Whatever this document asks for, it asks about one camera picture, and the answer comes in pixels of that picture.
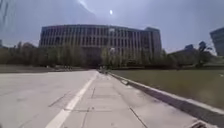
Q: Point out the grey concrete slab pavement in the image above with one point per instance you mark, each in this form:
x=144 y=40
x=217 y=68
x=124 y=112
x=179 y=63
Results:
x=33 y=96

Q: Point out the white painted line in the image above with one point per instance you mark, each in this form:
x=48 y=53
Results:
x=66 y=110

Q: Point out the dark grass strip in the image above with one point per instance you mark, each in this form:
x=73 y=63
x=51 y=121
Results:
x=23 y=69

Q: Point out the tall glass building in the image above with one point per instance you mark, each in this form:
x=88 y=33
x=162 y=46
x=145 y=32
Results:
x=218 y=40

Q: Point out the grey concrete kerb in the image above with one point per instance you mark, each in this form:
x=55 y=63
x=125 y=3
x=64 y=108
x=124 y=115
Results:
x=186 y=106

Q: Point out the row of trees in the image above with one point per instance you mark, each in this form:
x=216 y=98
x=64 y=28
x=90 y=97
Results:
x=33 y=55

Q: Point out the green grass lawn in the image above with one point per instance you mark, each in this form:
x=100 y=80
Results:
x=180 y=83

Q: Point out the large curved multi-storey building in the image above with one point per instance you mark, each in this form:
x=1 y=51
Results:
x=93 y=35

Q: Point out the distant low building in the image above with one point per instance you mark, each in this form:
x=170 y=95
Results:
x=183 y=54

